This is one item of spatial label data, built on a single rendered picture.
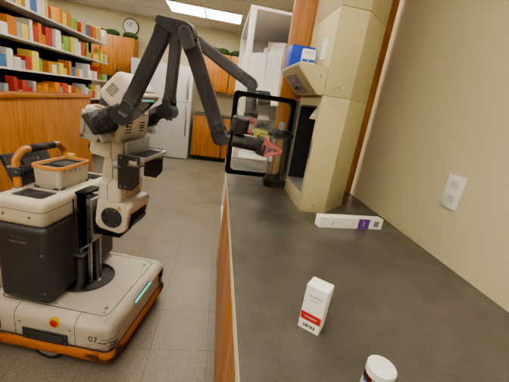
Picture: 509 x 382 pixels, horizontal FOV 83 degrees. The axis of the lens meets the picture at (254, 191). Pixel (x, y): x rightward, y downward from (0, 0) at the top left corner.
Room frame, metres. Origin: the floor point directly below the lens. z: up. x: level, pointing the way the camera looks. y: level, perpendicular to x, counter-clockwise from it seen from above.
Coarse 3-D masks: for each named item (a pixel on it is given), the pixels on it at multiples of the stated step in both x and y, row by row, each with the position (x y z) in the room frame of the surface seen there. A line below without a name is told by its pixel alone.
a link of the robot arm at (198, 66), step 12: (180, 36) 1.04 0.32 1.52; (192, 48) 1.07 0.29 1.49; (192, 60) 1.09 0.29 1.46; (204, 60) 1.11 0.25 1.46; (192, 72) 1.10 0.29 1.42; (204, 72) 1.10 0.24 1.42; (204, 84) 1.11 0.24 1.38; (204, 96) 1.11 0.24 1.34; (204, 108) 1.12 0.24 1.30; (216, 108) 1.13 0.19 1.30; (216, 120) 1.13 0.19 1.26; (216, 132) 1.13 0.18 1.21; (216, 144) 1.14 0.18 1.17
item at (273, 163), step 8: (272, 136) 1.18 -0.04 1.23; (280, 144) 1.16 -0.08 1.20; (288, 144) 1.18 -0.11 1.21; (288, 152) 1.18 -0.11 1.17; (272, 160) 1.16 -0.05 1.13; (280, 160) 1.16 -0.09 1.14; (272, 168) 1.16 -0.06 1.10; (280, 168) 1.16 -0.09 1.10; (264, 176) 1.19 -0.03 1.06; (272, 176) 1.16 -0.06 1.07; (280, 176) 1.17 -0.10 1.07
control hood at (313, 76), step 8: (296, 64) 1.15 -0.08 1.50; (304, 64) 1.13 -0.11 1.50; (312, 64) 1.13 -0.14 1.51; (288, 72) 1.32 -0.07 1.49; (296, 72) 1.21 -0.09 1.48; (304, 72) 1.13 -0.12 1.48; (312, 72) 1.13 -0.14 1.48; (320, 72) 1.14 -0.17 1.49; (304, 80) 1.17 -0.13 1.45; (312, 80) 1.13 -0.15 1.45; (320, 80) 1.14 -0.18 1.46; (312, 88) 1.14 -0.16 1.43; (320, 88) 1.14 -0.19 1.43
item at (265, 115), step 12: (240, 108) 1.39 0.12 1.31; (252, 108) 1.40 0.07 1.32; (264, 108) 1.41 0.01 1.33; (276, 108) 1.43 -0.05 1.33; (288, 108) 1.44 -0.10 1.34; (252, 120) 1.40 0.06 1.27; (264, 120) 1.42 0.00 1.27; (276, 120) 1.43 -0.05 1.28; (288, 120) 1.44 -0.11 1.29; (252, 132) 1.41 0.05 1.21; (264, 132) 1.42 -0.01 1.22; (264, 144) 1.42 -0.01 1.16; (240, 156) 1.40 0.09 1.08; (252, 156) 1.41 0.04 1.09; (240, 168) 1.40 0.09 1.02; (252, 168) 1.41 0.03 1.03; (264, 168) 1.42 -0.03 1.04
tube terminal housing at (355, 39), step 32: (320, 32) 1.33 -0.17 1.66; (352, 32) 1.15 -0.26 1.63; (384, 32) 1.31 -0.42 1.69; (320, 64) 1.24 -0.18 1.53; (352, 64) 1.16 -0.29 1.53; (320, 96) 1.16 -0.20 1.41; (352, 96) 1.17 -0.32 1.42; (320, 128) 1.14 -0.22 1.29; (352, 128) 1.24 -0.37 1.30; (320, 160) 1.15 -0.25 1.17; (288, 192) 1.36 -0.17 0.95; (320, 192) 1.15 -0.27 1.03
